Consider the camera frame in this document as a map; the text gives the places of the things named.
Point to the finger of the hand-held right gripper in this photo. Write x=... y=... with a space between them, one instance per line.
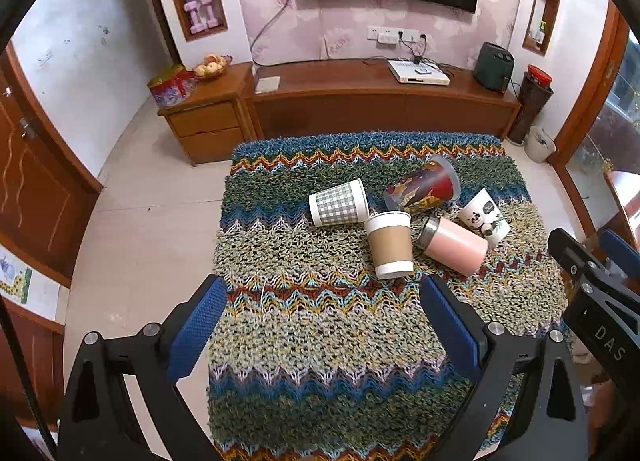
x=570 y=253
x=620 y=253

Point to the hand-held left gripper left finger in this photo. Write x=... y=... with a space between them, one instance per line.
x=197 y=331

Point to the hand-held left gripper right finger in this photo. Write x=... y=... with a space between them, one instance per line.
x=450 y=331

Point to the white panda print cup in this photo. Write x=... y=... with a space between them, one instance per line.
x=482 y=216

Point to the brown sleeved paper cup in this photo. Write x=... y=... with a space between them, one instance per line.
x=390 y=246

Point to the red patterned plastic cup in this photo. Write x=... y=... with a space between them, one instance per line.
x=420 y=188

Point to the checked paper cup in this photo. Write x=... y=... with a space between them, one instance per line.
x=337 y=203

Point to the pink steel tumbler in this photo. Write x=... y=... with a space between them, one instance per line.
x=455 y=246

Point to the colourful knitted blanket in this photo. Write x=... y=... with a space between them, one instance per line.
x=300 y=301

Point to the white waste bin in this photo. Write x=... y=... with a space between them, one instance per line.
x=540 y=145

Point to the tall black vase red lid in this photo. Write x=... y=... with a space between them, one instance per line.
x=530 y=106

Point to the wooden framed glass door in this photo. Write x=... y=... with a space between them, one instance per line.
x=600 y=91

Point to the dark green appliance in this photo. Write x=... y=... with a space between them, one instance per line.
x=494 y=66

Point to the wooden drawer cabinet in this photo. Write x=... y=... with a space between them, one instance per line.
x=207 y=126

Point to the brown wooden door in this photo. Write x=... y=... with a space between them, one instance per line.
x=35 y=181

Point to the long wooden television cabinet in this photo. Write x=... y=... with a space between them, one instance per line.
x=380 y=106

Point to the white set-top box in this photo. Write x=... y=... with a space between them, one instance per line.
x=417 y=73

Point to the red patterned gift tin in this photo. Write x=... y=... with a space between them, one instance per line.
x=171 y=87

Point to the white booklet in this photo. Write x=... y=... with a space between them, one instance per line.
x=267 y=84

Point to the fruit basket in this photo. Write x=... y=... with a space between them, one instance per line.
x=212 y=67

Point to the pink dumbbell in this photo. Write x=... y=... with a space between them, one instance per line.
x=209 y=12
x=192 y=17

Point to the wall poster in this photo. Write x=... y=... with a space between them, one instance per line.
x=15 y=276

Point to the white wall socket panel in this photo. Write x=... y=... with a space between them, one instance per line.
x=392 y=34

